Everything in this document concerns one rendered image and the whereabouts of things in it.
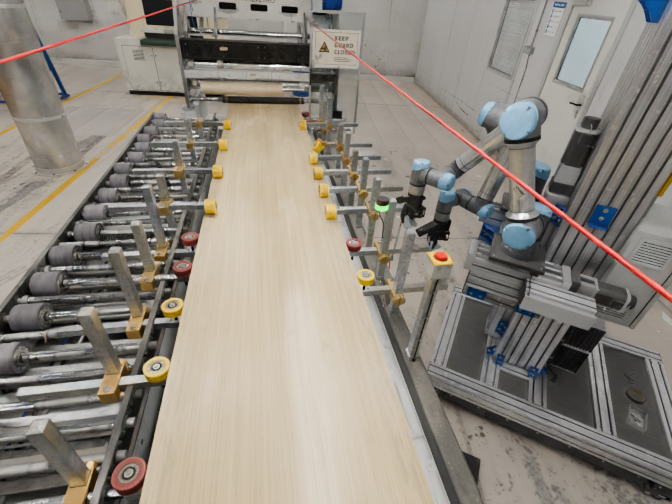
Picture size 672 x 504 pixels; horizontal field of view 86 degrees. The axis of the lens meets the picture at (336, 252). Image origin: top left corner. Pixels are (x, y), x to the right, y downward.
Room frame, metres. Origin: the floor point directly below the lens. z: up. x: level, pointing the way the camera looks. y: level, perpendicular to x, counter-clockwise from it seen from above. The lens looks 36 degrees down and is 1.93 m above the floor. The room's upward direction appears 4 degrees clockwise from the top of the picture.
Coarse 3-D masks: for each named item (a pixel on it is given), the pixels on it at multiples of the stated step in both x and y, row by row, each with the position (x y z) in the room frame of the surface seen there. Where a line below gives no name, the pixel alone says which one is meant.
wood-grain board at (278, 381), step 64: (256, 128) 3.10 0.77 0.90; (256, 192) 1.94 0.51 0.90; (256, 256) 1.31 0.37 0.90; (320, 256) 1.35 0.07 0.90; (192, 320) 0.90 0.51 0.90; (256, 320) 0.92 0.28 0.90; (320, 320) 0.95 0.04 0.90; (192, 384) 0.64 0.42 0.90; (256, 384) 0.66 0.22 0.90; (320, 384) 0.67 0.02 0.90; (384, 384) 0.69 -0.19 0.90; (192, 448) 0.45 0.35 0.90; (256, 448) 0.46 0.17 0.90; (320, 448) 0.48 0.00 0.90; (384, 448) 0.49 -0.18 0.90
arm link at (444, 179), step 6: (432, 168) 1.48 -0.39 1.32; (444, 168) 1.49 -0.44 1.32; (450, 168) 1.49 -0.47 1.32; (426, 174) 1.46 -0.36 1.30; (432, 174) 1.45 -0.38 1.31; (438, 174) 1.44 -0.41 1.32; (444, 174) 1.43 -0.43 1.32; (450, 174) 1.43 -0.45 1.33; (426, 180) 1.45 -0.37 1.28; (432, 180) 1.43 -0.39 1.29; (438, 180) 1.42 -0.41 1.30; (444, 180) 1.41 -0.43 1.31; (450, 180) 1.40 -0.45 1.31; (432, 186) 1.45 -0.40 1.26; (438, 186) 1.41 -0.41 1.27; (444, 186) 1.40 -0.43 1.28; (450, 186) 1.41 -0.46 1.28
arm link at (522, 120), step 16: (512, 112) 1.27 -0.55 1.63; (528, 112) 1.24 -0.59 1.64; (544, 112) 1.31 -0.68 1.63; (512, 128) 1.25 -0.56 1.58; (528, 128) 1.22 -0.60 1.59; (512, 144) 1.25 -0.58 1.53; (528, 144) 1.23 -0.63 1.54; (512, 160) 1.26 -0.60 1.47; (528, 160) 1.23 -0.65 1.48; (528, 176) 1.22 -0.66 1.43; (512, 192) 1.23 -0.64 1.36; (528, 192) 1.21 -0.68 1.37; (512, 208) 1.22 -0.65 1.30; (528, 208) 1.20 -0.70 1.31; (512, 224) 1.18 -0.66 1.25; (528, 224) 1.17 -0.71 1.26; (512, 240) 1.17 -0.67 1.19; (528, 240) 1.14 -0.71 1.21
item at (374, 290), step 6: (444, 282) 1.33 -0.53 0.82; (366, 288) 1.24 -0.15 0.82; (372, 288) 1.24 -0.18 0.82; (378, 288) 1.25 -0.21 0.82; (384, 288) 1.25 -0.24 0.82; (408, 288) 1.27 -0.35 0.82; (414, 288) 1.27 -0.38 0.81; (420, 288) 1.28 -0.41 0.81; (444, 288) 1.31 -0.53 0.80; (366, 294) 1.22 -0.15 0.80; (372, 294) 1.23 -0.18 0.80; (378, 294) 1.24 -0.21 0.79; (384, 294) 1.24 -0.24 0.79
